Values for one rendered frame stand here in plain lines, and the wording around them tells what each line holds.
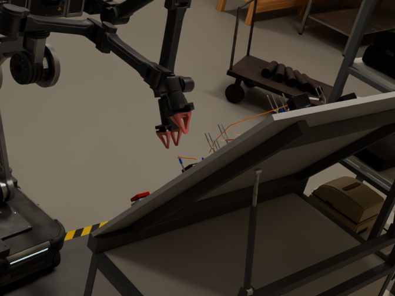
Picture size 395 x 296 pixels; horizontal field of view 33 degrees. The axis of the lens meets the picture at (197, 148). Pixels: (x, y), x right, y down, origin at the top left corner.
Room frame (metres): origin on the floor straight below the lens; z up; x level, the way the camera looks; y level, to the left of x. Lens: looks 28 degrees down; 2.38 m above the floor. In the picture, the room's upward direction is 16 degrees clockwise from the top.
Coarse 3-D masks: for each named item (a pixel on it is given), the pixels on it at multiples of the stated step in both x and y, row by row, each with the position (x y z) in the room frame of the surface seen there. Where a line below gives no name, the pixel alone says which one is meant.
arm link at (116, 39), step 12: (108, 24) 2.52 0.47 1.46; (108, 36) 2.46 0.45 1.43; (96, 48) 2.50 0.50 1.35; (108, 48) 2.44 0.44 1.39; (120, 48) 2.39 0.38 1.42; (132, 48) 2.42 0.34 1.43; (132, 60) 2.33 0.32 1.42; (144, 60) 2.30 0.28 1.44; (144, 72) 2.27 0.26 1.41; (156, 72) 2.23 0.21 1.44; (156, 84) 2.22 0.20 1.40
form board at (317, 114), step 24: (384, 96) 1.94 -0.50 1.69; (264, 120) 1.58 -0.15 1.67; (288, 120) 1.62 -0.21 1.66; (312, 120) 1.76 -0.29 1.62; (336, 120) 1.92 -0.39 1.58; (240, 144) 1.64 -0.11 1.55; (312, 144) 2.14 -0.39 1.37; (336, 144) 2.38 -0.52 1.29; (192, 168) 1.71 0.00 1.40; (216, 168) 1.78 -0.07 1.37; (264, 168) 2.16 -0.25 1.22; (288, 168) 2.41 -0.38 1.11; (168, 192) 1.80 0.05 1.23; (216, 192) 2.21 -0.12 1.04; (120, 216) 1.88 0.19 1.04
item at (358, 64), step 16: (368, 0) 2.88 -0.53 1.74; (368, 16) 2.88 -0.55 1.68; (352, 48) 2.88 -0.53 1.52; (352, 64) 2.89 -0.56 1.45; (336, 80) 2.89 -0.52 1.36; (368, 80) 2.79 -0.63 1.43; (384, 80) 2.78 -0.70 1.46; (336, 96) 2.87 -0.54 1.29; (352, 160) 2.78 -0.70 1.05; (368, 176) 2.68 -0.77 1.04; (384, 176) 2.68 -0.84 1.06; (384, 192) 2.61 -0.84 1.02; (384, 208) 2.58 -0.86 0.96; (384, 224) 2.59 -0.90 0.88; (368, 240) 2.59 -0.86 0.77
